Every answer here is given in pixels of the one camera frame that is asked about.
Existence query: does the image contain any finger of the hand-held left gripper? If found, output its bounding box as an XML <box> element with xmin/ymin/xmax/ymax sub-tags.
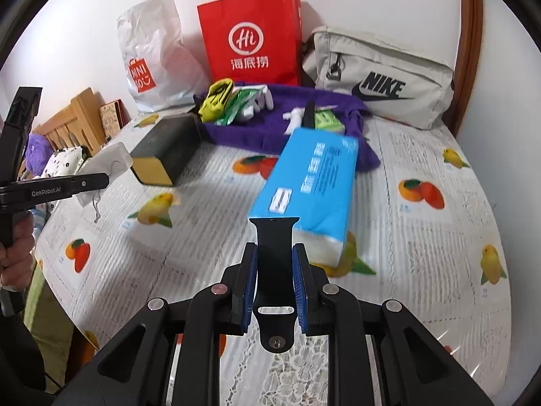
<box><xmin>78</xmin><ymin>172</ymin><xmax>111</xmax><ymax>194</ymax></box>

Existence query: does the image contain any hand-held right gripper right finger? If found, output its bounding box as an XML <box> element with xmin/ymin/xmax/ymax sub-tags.
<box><xmin>291</xmin><ymin>243</ymin><xmax>494</xmax><ymax>406</ymax></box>

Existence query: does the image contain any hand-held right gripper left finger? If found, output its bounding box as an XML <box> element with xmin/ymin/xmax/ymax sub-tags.
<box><xmin>55</xmin><ymin>243</ymin><xmax>258</xmax><ymax>406</ymax></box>

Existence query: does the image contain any white face mask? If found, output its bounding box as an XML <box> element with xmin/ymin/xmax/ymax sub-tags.
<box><xmin>78</xmin><ymin>141</ymin><xmax>134</xmax><ymax>225</ymax></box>

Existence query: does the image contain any black watch strap with buckle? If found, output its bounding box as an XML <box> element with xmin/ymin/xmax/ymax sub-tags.
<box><xmin>249</xmin><ymin>217</ymin><xmax>302</xmax><ymax>353</ymax></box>

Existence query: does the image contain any yellow mesh pouch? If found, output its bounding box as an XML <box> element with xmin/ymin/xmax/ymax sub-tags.
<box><xmin>198</xmin><ymin>77</ymin><xmax>235</xmax><ymax>122</ymax></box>

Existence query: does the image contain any green wet wipe packet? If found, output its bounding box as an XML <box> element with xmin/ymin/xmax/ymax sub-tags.
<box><xmin>215</xmin><ymin>87</ymin><xmax>258</xmax><ymax>127</ymax></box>

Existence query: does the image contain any green cassette-print packet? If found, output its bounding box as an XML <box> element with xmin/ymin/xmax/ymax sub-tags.
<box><xmin>315</xmin><ymin>110</ymin><xmax>344</xmax><ymax>133</ymax></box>

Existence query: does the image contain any person's left forearm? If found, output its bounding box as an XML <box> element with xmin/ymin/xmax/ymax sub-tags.
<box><xmin>0</xmin><ymin>292</ymin><xmax>55</xmax><ymax>406</ymax></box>

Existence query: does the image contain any person's left hand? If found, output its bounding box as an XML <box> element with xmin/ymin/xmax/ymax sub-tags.
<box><xmin>0</xmin><ymin>211</ymin><xmax>37</xmax><ymax>292</ymax></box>

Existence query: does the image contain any floral white pillow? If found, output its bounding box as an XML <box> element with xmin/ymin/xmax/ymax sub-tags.
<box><xmin>31</xmin><ymin>146</ymin><xmax>87</xmax><ymax>212</ymax></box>

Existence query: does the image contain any purple plush toy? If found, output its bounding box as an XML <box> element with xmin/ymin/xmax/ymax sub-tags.
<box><xmin>23</xmin><ymin>133</ymin><xmax>53</xmax><ymax>174</ymax></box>

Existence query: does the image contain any patterned book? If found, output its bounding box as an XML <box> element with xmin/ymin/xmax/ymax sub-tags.
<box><xmin>100</xmin><ymin>99</ymin><xmax>126</xmax><ymax>138</ymax></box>

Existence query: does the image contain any black tin box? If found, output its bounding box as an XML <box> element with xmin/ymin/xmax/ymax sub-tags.
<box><xmin>130</xmin><ymin>115</ymin><xmax>203</xmax><ymax>187</ymax></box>

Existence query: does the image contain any blue tissue pack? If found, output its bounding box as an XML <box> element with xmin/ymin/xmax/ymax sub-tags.
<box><xmin>247</xmin><ymin>128</ymin><xmax>359</xmax><ymax>267</ymax></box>

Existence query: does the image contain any green blanket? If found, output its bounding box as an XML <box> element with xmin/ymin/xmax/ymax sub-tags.
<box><xmin>23</xmin><ymin>258</ymin><xmax>85</xmax><ymax>394</ymax></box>

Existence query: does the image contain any fruit-print tablecloth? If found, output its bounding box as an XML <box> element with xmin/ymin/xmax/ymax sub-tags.
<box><xmin>34</xmin><ymin>112</ymin><xmax>512</xmax><ymax>406</ymax></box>

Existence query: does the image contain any purple towel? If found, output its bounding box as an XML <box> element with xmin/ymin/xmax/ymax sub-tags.
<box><xmin>194</xmin><ymin>82</ymin><xmax>381</xmax><ymax>174</ymax></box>

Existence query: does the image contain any white plastic shopping bag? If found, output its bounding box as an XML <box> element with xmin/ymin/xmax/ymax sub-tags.
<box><xmin>117</xmin><ymin>0</ymin><xmax>212</xmax><ymax>114</ymax></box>

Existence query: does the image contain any grey fabric bag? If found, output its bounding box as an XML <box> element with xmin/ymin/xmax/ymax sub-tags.
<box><xmin>301</xmin><ymin>25</ymin><xmax>455</xmax><ymax>131</ymax></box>

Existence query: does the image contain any red paper bag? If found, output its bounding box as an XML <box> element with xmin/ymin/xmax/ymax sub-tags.
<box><xmin>196</xmin><ymin>0</ymin><xmax>303</xmax><ymax>87</ymax></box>

